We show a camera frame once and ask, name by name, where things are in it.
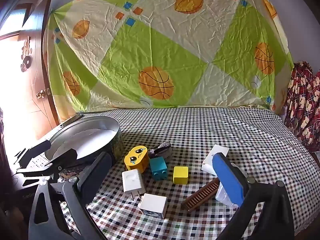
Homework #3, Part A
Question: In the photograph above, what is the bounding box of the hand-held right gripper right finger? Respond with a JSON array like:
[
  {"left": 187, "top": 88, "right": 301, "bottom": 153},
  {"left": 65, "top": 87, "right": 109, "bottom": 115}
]
[{"left": 212, "top": 153, "right": 295, "bottom": 240}]

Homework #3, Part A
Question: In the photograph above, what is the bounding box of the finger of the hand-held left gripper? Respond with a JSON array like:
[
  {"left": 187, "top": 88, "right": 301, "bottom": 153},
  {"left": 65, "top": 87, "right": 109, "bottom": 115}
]
[
  {"left": 15, "top": 139, "right": 52, "bottom": 168},
  {"left": 15, "top": 149, "right": 78, "bottom": 178}
]

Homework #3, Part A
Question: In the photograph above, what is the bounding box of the brown plastic comb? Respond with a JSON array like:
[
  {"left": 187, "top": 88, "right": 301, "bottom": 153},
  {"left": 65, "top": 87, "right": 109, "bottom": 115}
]
[{"left": 180, "top": 177, "right": 220, "bottom": 212}]

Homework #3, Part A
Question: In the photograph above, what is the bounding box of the white square power adapter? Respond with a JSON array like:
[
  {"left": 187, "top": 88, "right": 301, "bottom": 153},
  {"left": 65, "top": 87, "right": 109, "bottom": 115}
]
[{"left": 137, "top": 193, "right": 168, "bottom": 219}]

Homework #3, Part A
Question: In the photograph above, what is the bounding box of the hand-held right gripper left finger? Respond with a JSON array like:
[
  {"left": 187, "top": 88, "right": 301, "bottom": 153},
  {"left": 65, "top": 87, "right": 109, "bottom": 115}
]
[{"left": 28, "top": 152, "right": 113, "bottom": 240}]

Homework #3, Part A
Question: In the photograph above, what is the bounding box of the red bear printed cloth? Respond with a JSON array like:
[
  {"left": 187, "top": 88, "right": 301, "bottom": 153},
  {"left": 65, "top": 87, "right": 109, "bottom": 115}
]
[{"left": 285, "top": 61, "right": 320, "bottom": 153}]

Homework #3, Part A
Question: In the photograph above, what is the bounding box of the yellow face toy block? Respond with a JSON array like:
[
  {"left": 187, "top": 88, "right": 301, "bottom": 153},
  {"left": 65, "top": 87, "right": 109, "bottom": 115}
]
[{"left": 124, "top": 145, "right": 150, "bottom": 173}]

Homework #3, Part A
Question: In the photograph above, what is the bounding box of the teal toy building block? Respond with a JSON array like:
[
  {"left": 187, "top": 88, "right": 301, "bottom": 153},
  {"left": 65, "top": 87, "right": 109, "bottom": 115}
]
[{"left": 149, "top": 157, "right": 168, "bottom": 181}]

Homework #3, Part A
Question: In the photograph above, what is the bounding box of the wooden door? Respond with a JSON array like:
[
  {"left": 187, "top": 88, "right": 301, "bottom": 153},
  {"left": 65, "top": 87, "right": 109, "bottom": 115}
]
[{"left": 0, "top": 0, "right": 60, "bottom": 140}]

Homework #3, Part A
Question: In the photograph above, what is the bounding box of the yellow cube block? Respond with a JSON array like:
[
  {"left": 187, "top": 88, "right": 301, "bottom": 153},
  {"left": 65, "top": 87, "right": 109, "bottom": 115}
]
[{"left": 173, "top": 166, "right": 189, "bottom": 185}]

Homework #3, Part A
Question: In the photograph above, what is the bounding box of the round metal tin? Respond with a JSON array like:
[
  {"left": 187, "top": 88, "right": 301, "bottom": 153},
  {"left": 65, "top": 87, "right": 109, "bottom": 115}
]
[{"left": 45, "top": 116, "right": 123, "bottom": 178}]

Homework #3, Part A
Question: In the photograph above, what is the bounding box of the basketball printed green sheet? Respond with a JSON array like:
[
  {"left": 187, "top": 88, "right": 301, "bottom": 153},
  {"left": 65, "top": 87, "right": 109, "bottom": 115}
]
[{"left": 46, "top": 0, "right": 295, "bottom": 120}]

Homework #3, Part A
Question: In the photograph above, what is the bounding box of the white pronged charger plug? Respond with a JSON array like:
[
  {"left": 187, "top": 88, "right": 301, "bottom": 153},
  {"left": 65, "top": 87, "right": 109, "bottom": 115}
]
[{"left": 122, "top": 169, "right": 146, "bottom": 201}]

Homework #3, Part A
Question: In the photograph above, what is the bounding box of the white paper box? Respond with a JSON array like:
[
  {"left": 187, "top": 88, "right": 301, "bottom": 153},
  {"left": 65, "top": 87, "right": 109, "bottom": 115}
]
[{"left": 202, "top": 144, "right": 230, "bottom": 176}]

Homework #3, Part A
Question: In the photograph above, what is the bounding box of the checked bed sheet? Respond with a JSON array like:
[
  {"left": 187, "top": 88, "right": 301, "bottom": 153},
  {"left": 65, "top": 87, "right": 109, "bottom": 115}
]
[{"left": 32, "top": 106, "right": 320, "bottom": 240}]

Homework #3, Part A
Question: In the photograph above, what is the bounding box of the hanging door ornament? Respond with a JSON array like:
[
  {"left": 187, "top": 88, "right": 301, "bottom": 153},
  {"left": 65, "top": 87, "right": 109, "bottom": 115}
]
[{"left": 20, "top": 36, "right": 33, "bottom": 73}]

